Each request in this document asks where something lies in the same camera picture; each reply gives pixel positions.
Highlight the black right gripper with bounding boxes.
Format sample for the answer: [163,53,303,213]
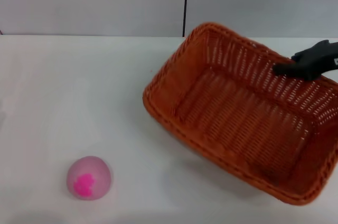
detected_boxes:
[273,40,338,81]

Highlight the pink ball with magenta print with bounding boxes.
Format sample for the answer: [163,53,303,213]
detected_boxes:
[66,155,114,201]

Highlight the orange woven rectangular basket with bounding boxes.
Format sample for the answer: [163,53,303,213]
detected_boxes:
[142,22,338,206]

